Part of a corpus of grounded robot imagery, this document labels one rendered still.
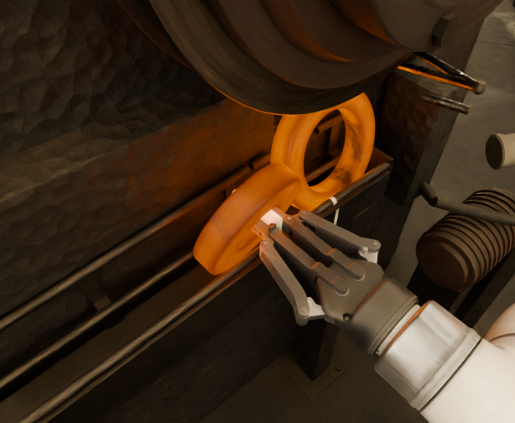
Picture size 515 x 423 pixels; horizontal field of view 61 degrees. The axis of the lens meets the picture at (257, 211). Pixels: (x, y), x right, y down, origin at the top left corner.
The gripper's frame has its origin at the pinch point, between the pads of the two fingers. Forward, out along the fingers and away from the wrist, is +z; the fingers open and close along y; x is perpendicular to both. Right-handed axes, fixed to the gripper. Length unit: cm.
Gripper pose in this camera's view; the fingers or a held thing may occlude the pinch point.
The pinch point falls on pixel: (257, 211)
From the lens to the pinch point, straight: 52.4
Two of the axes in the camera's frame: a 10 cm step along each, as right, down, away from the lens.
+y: 7.3, -5.3, 4.3
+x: 0.1, -6.3, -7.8
